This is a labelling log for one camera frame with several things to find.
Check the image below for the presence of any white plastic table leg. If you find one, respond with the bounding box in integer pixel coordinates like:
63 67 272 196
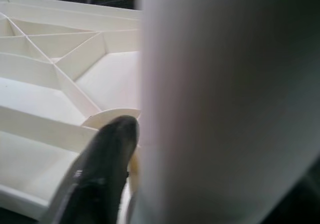
124 0 320 224

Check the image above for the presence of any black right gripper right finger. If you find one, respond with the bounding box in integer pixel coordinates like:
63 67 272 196
259 156 320 224

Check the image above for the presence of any white plastic table top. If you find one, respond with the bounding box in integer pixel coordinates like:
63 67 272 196
0 0 143 222

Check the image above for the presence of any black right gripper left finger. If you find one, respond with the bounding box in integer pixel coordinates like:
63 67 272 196
48 115 140 224

